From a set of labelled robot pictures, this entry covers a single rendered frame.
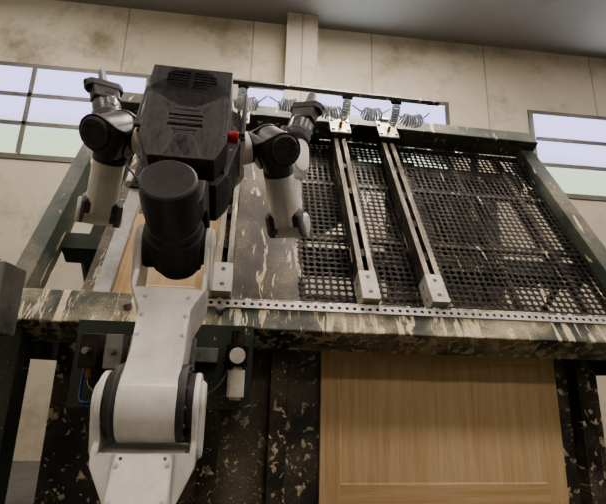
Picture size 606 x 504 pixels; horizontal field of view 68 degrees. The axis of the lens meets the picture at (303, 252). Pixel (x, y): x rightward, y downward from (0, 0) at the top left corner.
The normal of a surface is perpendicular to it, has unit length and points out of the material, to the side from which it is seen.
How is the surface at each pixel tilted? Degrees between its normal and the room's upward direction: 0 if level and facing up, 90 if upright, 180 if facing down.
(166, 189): 67
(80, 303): 59
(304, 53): 90
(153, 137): 82
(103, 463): 94
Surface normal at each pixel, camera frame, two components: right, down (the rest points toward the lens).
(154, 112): 0.14, -0.39
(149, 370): 0.12, -0.81
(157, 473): 0.14, -0.65
